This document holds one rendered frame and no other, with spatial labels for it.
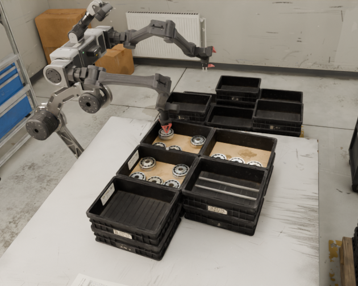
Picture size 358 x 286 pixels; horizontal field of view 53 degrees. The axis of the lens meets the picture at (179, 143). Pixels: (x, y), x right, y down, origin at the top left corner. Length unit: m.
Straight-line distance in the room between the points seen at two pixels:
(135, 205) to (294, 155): 1.13
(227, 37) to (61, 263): 3.69
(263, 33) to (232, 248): 3.39
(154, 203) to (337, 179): 1.94
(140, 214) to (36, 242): 0.60
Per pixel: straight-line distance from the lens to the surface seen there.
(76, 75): 1.94
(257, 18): 4.79
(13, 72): 3.91
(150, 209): 1.96
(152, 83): 1.78
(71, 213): 2.25
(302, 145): 2.60
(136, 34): 2.19
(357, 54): 4.97
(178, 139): 2.40
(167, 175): 2.13
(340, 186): 3.40
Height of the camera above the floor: 2.27
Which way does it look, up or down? 38 degrees down
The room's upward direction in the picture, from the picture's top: 5 degrees counter-clockwise
